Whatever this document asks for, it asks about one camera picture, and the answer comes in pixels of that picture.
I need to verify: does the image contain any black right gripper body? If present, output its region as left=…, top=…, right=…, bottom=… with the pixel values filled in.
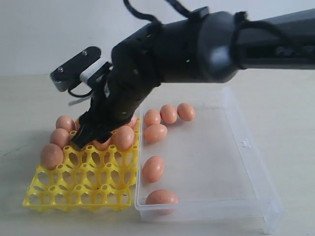
left=79, top=59, right=161, bottom=142

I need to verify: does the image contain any brown egg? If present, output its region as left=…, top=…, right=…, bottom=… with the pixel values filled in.
left=160, top=104, right=177, bottom=124
left=145, top=189, right=179, bottom=216
left=177, top=103, right=195, bottom=121
left=144, top=123, right=168, bottom=143
left=50, top=128, right=71, bottom=149
left=127, top=115, right=138, bottom=129
left=56, top=115, right=76, bottom=132
left=142, top=156, right=165, bottom=183
left=75, top=118, right=80, bottom=130
left=144, top=109, right=161, bottom=127
left=114, top=125, right=135, bottom=151
left=40, top=144, right=63, bottom=170
left=93, top=139, right=112, bottom=150

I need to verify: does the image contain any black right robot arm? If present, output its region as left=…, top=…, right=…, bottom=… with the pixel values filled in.
left=71, top=9, right=315, bottom=149

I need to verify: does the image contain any yellow plastic egg tray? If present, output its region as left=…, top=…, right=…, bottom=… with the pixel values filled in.
left=23, top=119, right=141, bottom=212

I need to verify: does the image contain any clear plastic container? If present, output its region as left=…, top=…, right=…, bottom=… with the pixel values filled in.
left=134, top=88, right=283, bottom=234

